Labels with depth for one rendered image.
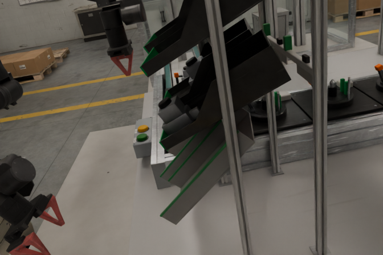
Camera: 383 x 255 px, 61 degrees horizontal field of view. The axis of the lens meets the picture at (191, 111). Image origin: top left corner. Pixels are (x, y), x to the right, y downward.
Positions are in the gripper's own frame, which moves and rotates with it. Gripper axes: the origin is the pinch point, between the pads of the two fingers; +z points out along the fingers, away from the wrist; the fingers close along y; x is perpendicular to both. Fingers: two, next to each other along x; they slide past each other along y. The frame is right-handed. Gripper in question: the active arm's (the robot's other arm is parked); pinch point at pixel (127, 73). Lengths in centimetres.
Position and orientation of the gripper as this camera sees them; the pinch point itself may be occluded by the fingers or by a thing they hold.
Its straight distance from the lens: 105.9
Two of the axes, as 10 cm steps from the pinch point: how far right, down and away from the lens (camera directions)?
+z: 2.0, 8.8, 4.2
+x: -9.8, 2.2, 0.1
